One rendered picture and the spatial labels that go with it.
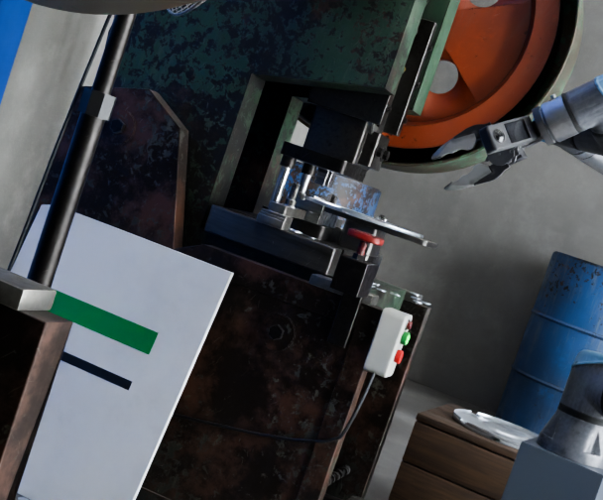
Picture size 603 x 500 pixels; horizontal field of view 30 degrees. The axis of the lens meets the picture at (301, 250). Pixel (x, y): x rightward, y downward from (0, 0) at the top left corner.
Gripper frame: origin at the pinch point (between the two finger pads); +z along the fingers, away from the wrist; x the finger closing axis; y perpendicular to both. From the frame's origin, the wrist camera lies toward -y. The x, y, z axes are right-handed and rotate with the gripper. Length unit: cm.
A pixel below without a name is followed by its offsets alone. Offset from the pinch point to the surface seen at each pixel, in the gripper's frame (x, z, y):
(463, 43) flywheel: 38, 2, 89
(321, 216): 7, 39, 40
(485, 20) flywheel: 40, -6, 90
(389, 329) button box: -22.8, 27.2, 17.9
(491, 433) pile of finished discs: -57, 33, 80
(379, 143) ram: 17, 21, 45
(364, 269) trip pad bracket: -9.9, 24.7, 10.6
